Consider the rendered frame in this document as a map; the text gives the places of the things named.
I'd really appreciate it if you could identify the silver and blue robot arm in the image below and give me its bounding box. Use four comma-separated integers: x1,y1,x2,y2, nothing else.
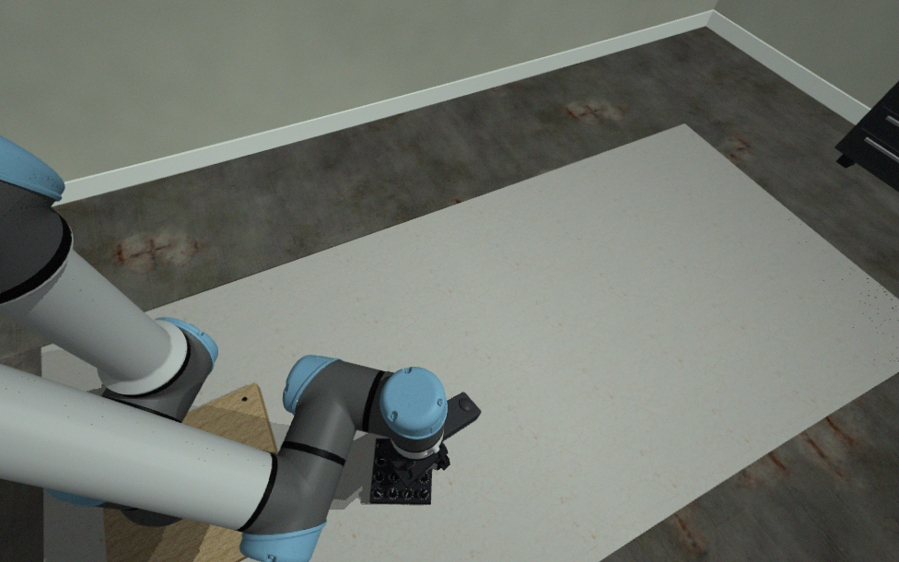
0,135,481,562

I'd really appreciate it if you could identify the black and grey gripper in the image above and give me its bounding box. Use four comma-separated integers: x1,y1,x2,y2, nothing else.
378,438,450,492

